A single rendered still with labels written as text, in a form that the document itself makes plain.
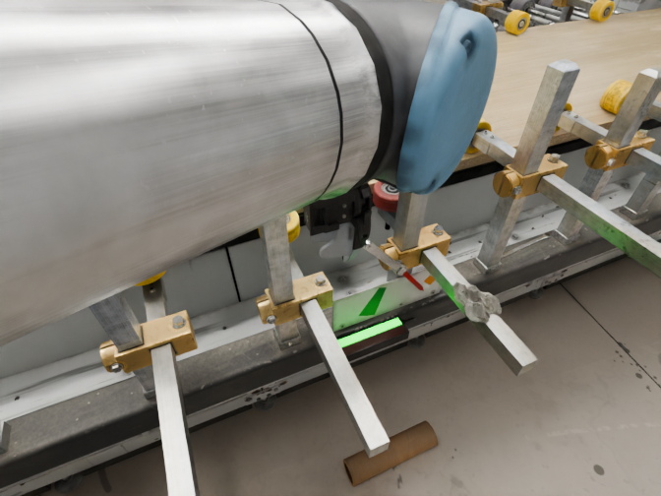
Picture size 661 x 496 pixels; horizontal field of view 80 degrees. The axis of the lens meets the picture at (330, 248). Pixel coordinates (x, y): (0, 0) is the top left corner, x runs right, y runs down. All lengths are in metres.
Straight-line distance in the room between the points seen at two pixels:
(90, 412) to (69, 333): 0.21
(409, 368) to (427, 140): 1.46
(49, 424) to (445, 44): 0.83
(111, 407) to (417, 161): 0.74
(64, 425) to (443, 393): 1.18
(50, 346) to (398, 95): 0.94
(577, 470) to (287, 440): 0.94
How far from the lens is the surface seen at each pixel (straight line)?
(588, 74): 1.65
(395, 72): 0.18
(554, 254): 1.12
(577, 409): 1.75
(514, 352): 0.67
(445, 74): 0.18
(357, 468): 1.37
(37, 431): 0.88
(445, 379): 1.62
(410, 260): 0.77
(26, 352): 1.04
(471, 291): 0.71
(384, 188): 0.84
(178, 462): 0.60
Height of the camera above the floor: 1.38
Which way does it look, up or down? 44 degrees down
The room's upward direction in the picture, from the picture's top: straight up
